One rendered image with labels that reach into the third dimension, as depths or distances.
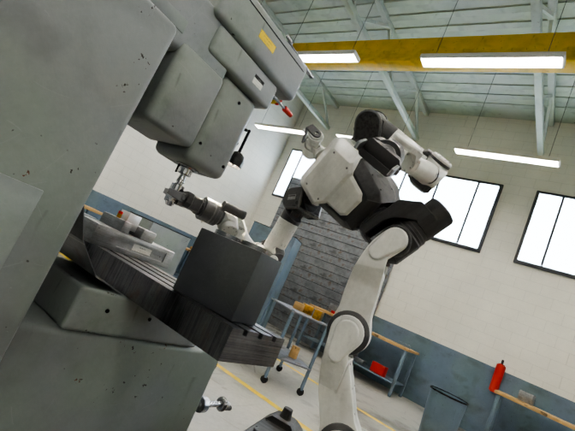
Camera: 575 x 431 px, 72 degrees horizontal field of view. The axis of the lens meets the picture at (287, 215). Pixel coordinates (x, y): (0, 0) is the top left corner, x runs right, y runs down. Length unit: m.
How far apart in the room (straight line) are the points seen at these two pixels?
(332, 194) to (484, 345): 7.17
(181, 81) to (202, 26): 0.18
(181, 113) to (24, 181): 0.50
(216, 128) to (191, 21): 0.33
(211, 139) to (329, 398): 0.94
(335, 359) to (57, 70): 1.08
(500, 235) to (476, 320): 1.73
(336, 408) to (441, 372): 7.13
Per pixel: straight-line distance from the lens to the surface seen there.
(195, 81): 1.30
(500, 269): 8.64
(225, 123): 1.41
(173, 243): 6.17
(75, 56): 1.01
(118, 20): 1.06
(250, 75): 1.45
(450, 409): 5.64
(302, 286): 9.74
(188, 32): 1.31
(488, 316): 8.48
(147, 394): 1.50
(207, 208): 1.43
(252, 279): 1.02
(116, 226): 1.51
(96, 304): 1.21
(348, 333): 1.35
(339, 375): 1.38
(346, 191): 1.43
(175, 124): 1.26
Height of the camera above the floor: 1.08
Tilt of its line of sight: 9 degrees up
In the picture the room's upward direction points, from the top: 24 degrees clockwise
